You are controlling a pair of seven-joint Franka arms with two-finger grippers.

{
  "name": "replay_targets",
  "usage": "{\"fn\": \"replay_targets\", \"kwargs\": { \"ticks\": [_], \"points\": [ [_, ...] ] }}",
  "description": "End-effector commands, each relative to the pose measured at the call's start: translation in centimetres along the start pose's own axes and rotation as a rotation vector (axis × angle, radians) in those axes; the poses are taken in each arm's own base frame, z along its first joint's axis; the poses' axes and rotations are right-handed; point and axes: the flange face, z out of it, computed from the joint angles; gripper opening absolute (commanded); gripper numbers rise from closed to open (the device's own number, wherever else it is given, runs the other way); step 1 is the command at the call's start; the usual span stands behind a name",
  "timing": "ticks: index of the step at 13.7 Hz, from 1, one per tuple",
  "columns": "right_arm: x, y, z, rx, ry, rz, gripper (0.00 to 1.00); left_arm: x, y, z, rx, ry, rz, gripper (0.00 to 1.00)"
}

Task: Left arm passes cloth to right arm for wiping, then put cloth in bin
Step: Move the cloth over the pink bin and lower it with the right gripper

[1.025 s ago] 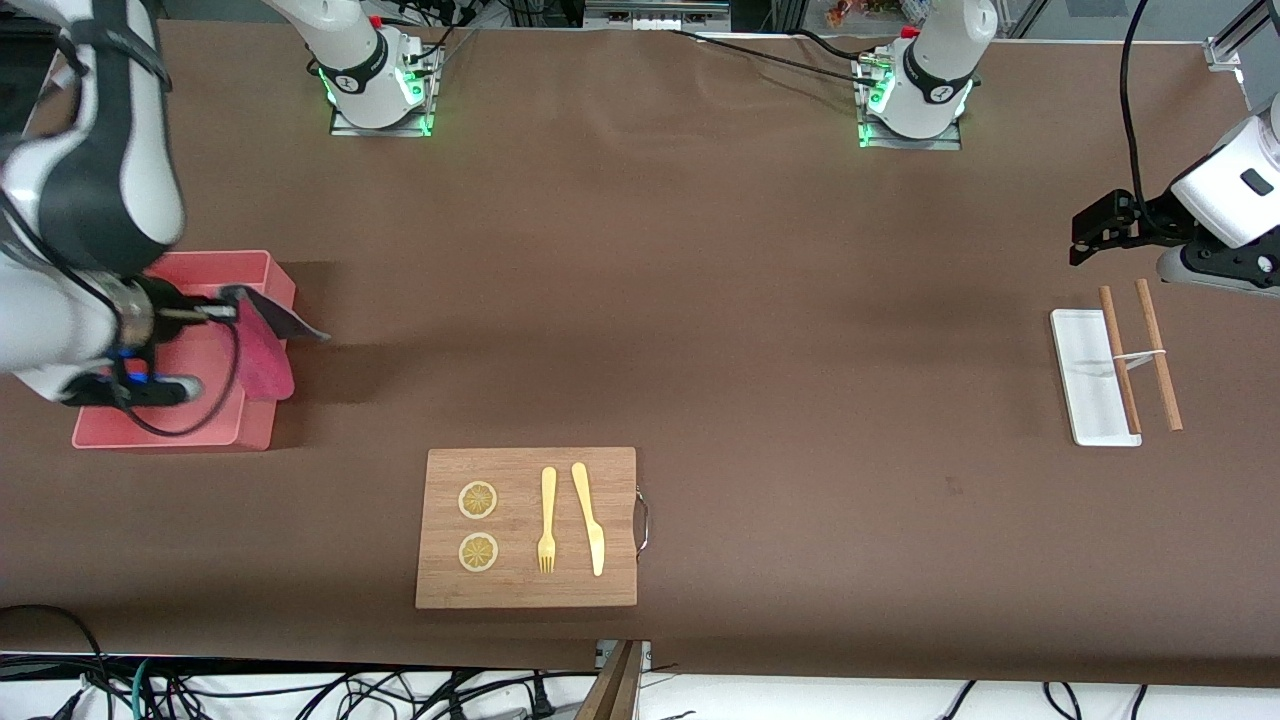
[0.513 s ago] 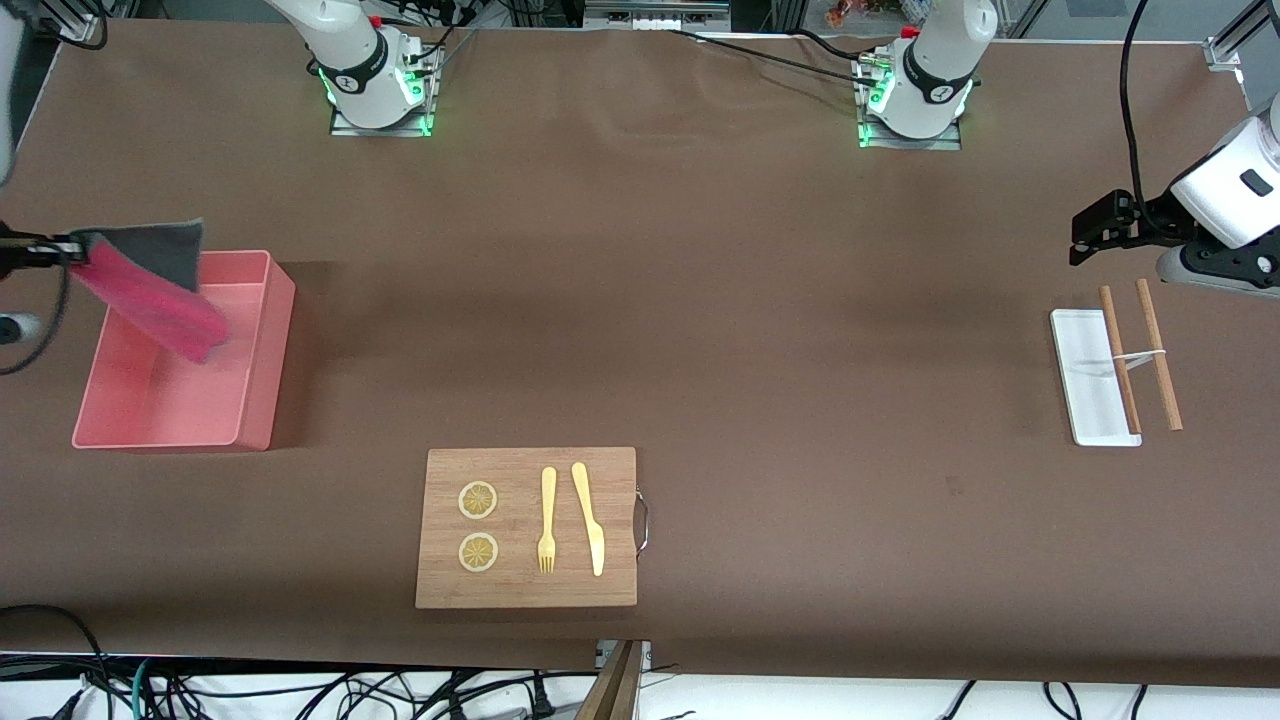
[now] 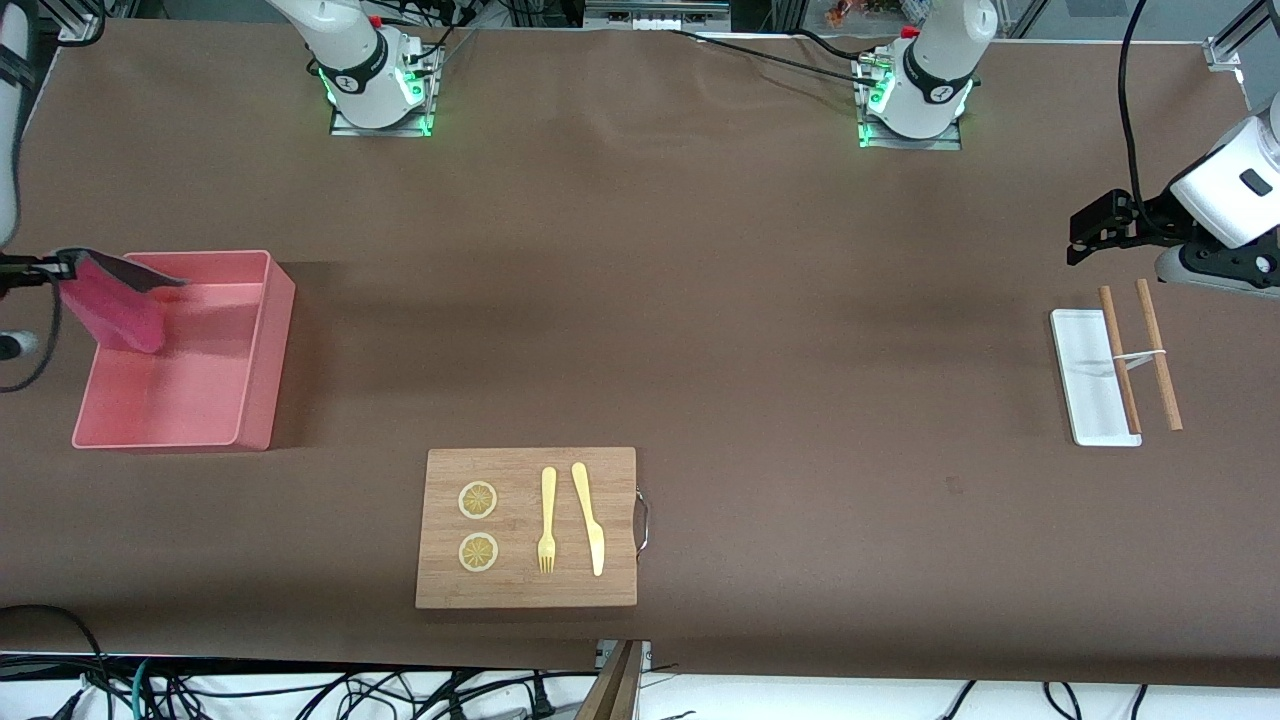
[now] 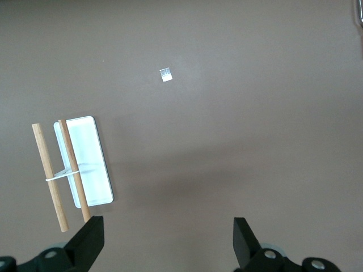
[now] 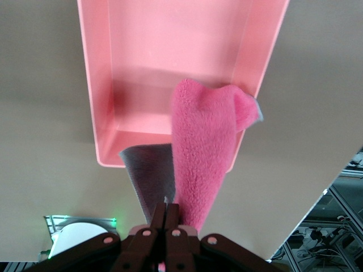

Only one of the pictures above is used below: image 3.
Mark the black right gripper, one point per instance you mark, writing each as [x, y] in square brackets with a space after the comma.
[28, 270]

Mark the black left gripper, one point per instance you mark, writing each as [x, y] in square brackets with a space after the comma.
[1149, 217]

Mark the red and grey cloth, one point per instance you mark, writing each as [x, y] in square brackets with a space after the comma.
[115, 310]

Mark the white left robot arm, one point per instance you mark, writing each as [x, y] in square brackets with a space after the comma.
[1230, 190]

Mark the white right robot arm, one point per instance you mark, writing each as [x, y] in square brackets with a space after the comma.
[350, 50]

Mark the white rectangular tray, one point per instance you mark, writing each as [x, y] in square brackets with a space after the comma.
[1085, 360]

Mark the white rubber band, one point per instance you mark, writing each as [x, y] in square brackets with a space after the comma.
[1140, 355]

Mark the pink plastic bin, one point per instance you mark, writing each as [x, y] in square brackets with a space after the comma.
[200, 400]

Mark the colourful toy pile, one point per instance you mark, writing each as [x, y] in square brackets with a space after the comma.
[850, 10]

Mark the lemon slice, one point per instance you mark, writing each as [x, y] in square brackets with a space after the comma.
[478, 553]
[478, 500]

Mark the grey metal device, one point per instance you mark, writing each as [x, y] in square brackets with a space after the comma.
[650, 15]

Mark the wooden cutting board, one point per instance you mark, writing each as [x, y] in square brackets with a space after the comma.
[445, 580]

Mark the yellow plastic fork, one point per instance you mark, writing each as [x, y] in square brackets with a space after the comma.
[548, 490]

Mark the yellow plastic knife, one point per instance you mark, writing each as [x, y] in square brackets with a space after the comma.
[595, 545]

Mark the black power plug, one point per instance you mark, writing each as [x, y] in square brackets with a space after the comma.
[542, 700]

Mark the brown wooden beam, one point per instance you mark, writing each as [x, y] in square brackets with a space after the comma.
[615, 690]

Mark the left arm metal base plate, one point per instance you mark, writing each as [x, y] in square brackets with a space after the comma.
[940, 145]

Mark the aluminium frame profile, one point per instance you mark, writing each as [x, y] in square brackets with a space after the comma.
[1225, 52]
[78, 22]

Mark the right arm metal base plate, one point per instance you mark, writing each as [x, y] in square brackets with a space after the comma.
[385, 131]

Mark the small metal bracket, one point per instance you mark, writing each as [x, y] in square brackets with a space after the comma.
[603, 655]

